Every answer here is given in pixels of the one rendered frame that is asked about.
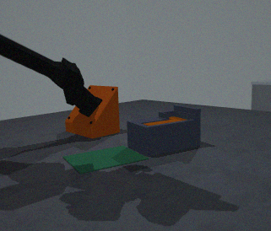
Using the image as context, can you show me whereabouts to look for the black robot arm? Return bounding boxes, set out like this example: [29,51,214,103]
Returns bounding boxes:
[0,35,102,117]

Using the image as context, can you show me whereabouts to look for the orange l-shaped part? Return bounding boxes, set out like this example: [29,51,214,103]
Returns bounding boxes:
[144,116,186,126]

